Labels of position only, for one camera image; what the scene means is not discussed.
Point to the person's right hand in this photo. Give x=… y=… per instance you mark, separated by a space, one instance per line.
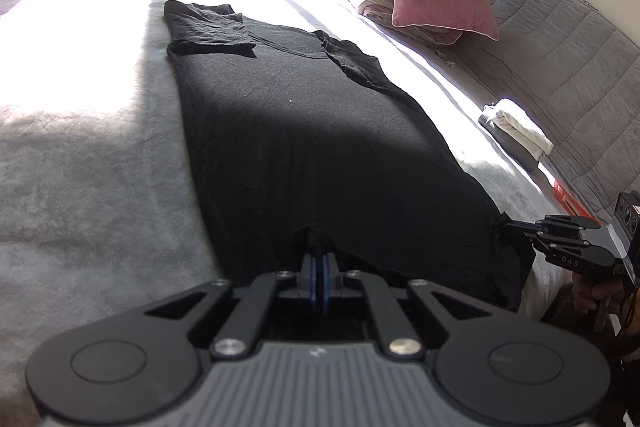
x=582 y=294

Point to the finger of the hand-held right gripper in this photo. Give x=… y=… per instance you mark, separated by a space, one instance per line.
x=555 y=252
x=555 y=223

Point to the orange box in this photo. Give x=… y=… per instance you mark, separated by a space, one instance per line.
x=564 y=194

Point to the black t-shirt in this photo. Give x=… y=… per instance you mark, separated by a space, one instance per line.
x=300 y=132

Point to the folded white cloth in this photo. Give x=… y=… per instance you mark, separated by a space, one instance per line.
x=520 y=127

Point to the bed with grey sheet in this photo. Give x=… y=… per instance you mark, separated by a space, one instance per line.
x=75 y=182

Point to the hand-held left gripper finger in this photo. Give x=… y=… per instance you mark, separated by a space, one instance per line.
x=326 y=279
x=314 y=279

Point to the small beige scrap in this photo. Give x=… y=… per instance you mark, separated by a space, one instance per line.
x=445 y=58

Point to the folded grey cloth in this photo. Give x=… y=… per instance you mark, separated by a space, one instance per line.
x=485 y=117

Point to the grey quilted headboard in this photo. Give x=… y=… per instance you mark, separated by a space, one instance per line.
x=550 y=32

